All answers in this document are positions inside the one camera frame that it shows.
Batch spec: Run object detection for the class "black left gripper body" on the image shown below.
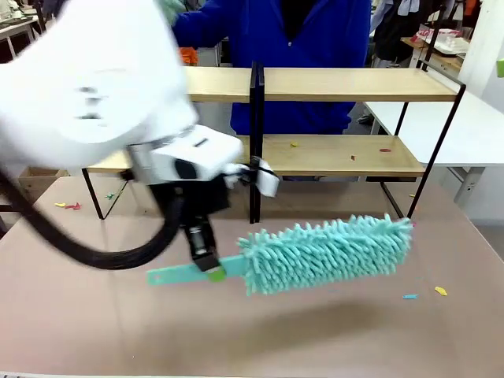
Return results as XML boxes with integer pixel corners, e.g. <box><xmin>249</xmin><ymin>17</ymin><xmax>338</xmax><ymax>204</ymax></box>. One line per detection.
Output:
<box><xmin>150</xmin><ymin>176</ymin><xmax>232</xmax><ymax>261</ymax></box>

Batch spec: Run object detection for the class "teal microfibre duster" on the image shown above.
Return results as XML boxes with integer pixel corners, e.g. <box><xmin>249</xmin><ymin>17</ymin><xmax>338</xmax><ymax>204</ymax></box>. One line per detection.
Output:
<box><xmin>146</xmin><ymin>213</ymin><xmax>415</xmax><ymax>298</ymax></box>

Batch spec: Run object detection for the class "person's right hand pale glove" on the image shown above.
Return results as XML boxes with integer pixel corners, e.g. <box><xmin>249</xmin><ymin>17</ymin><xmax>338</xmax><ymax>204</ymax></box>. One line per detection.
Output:
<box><xmin>158</xmin><ymin>0</ymin><xmax>186</xmax><ymax>25</ymax></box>

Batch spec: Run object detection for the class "wooden background table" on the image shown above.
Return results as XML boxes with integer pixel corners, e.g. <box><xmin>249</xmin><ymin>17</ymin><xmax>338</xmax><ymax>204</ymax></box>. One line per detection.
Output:
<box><xmin>400</xmin><ymin>26</ymin><xmax>473</xmax><ymax>72</ymax></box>

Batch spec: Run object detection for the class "white side table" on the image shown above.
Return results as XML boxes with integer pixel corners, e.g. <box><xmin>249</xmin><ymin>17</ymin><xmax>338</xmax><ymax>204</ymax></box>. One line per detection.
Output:
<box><xmin>362</xmin><ymin>101</ymin><xmax>504</xmax><ymax>206</ymax></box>

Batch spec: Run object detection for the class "background person dark coat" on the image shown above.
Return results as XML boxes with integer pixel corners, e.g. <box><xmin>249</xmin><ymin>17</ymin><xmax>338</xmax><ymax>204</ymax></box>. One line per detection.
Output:
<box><xmin>372</xmin><ymin>0</ymin><xmax>436</xmax><ymax>69</ymax></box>

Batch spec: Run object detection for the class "person in orange trousers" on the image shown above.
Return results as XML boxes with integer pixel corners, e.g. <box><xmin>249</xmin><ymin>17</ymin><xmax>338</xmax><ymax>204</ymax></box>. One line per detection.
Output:
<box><xmin>179</xmin><ymin>46</ymin><xmax>200</xmax><ymax>66</ymax></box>

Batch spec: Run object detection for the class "person in blue coat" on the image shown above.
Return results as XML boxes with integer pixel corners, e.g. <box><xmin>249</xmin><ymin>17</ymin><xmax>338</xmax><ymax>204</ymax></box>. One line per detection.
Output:
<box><xmin>172</xmin><ymin>0</ymin><xmax>373</xmax><ymax>137</ymax></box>

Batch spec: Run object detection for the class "cardboard box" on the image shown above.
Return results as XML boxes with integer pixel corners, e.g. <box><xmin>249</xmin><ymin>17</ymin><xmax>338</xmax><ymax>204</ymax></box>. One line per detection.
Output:
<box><xmin>17</xmin><ymin>165</ymin><xmax>70</xmax><ymax>202</ymax></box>

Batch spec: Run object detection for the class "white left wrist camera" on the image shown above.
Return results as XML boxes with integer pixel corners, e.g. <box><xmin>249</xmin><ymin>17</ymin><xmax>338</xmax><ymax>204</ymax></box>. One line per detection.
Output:
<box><xmin>225</xmin><ymin>156</ymin><xmax>282</xmax><ymax>199</ymax></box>

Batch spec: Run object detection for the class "black left arm cable sleeve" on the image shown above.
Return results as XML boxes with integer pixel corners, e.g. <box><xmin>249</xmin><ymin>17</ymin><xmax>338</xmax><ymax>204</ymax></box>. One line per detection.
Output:
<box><xmin>0</xmin><ymin>165</ymin><xmax>187</xmax><ymax>271</ymax></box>

